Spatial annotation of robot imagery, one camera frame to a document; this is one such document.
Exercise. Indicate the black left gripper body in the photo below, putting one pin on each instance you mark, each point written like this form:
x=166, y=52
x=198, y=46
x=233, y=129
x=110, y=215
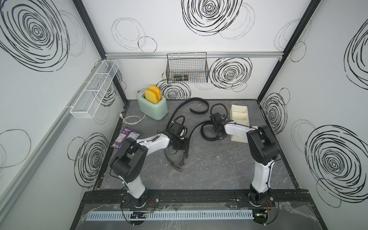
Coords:
x=181, y=144

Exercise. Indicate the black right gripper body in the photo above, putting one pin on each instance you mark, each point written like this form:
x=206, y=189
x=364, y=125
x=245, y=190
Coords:
x=215, y=132

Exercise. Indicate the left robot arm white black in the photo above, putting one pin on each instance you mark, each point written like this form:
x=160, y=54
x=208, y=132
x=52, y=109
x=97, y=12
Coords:
x=130, y=157

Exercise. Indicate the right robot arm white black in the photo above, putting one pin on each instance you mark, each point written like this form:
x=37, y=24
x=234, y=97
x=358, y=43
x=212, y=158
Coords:
x=263, y=148

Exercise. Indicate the cream divided storage organizer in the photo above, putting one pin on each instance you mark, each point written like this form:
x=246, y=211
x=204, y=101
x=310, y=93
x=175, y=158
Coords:
x=239, y=114

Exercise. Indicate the mint green toaster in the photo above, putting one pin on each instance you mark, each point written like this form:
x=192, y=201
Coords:
x=155, y=111

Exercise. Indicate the long black leather belt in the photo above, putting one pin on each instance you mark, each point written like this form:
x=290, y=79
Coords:
x=196, y=106

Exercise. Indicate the front yellow toast slice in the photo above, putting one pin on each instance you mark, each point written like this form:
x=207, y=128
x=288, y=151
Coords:
x=151, y=96

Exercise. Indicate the yellow toast slice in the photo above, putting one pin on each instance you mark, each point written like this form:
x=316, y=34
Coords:
x=151, y=96
x=157, y=91

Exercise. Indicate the rear yellow toast slice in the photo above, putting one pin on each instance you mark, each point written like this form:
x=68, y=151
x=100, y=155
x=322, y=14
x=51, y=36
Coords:
x=157, y=91

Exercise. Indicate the purple snack packet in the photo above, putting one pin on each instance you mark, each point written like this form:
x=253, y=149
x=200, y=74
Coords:
x=127, y=132

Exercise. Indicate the dark item in basket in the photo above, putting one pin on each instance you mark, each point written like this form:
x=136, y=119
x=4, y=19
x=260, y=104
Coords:
x=180, y=78

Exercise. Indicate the black wire wall basket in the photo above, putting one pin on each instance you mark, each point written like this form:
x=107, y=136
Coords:
x=194, y=64

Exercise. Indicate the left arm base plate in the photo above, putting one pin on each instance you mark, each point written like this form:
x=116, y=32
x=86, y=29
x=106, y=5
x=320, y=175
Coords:
x=147, y=201

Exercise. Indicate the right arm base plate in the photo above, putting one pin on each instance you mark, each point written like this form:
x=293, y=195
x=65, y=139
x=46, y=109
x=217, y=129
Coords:
x=252, y=199

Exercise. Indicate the white mesh wall shelf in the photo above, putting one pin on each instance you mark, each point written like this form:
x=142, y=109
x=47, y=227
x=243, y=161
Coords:
x=95, y=90

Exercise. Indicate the slotted grey cable duct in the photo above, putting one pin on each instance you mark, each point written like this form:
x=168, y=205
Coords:
x=170, y=215

